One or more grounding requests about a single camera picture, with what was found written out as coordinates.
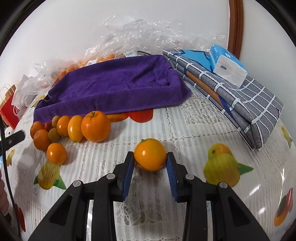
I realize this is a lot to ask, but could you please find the small orange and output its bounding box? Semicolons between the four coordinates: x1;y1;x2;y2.
33;130;51;152
30;121;44;139
47;143;67;165
56;115;70;137

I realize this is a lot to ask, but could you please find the oval orange fruit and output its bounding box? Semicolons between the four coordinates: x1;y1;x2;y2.
67;115;84;143

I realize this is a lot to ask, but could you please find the large orange with stem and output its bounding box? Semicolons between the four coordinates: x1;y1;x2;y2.
81;110;111;142

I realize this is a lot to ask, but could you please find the person's left hand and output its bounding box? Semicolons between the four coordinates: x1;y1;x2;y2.
0;175;9;215

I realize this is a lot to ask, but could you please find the red paper gift bag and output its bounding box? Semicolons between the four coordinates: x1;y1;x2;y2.
1;84;27;130

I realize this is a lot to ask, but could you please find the small red fruit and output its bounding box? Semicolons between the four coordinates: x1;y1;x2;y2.
44;121;53;132

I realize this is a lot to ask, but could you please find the small green-brown fruit lower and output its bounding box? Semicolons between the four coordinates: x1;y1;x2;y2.
48;128;61;143

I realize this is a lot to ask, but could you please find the small green-brown fruit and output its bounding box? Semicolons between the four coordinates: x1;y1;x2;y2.
52;115;61;128
48;128;61;143

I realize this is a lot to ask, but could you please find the small green-brown fruit upper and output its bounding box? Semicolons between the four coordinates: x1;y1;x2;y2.
52;115;61;128

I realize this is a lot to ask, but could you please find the white plastic bag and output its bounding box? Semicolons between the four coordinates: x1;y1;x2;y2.
11;74;53;109

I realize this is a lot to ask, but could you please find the grey checked folded cloth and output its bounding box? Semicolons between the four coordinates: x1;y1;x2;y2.
163;49;283;149

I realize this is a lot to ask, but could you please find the purple towel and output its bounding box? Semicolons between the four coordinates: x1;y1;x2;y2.
34;55;191;123

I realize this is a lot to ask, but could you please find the clear plastic bag of fruit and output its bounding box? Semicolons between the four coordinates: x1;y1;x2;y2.
34;15;228;86

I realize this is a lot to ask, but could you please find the blue white tissue pack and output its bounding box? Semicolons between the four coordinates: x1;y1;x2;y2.
209;44;248;88

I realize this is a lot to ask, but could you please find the black cable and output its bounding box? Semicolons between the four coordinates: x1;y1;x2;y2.
0;115;22;239

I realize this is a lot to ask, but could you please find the brown wooden door frame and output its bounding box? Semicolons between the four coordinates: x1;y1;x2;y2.
227;0;244;59

